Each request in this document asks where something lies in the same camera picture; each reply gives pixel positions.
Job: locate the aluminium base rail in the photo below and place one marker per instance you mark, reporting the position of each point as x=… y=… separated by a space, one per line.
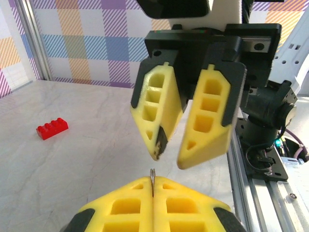
x=270 y=205

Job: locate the metal keyring with rings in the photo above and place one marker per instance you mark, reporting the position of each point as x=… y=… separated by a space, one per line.
x=152 y=174

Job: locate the small red toy brick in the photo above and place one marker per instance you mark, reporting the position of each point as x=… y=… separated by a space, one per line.
x=51 y=129

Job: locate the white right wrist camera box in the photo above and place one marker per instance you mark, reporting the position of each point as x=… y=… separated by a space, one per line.
x=224 y=12

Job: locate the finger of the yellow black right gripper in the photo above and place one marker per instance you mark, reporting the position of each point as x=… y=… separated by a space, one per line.
x=210 y=149

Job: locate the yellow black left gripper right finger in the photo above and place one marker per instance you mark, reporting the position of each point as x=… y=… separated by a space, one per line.
x=188 y=212

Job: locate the finger of the stained yellow right gripper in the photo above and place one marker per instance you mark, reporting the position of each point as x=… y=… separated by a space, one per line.
x=169 y=104

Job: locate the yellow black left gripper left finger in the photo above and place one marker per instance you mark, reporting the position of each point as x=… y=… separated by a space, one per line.
x=125 y=212

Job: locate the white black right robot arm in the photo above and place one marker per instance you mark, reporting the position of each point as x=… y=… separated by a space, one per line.
x=289 y=48

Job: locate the aluminium corner post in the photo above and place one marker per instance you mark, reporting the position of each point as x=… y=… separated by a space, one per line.
x=33 y=41

